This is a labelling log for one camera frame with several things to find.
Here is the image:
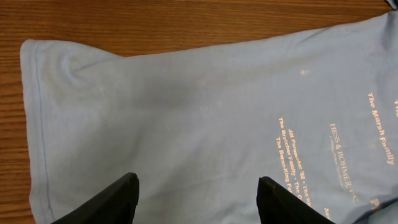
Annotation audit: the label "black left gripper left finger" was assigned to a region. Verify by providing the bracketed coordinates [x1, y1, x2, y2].
[53, 172, 139, 224]

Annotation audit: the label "light blue t-shirt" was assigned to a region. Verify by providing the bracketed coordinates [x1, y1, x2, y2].
[20, 11, 397, 223]

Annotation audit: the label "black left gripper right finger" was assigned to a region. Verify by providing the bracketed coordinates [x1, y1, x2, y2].
[256, 176, 334, 224]

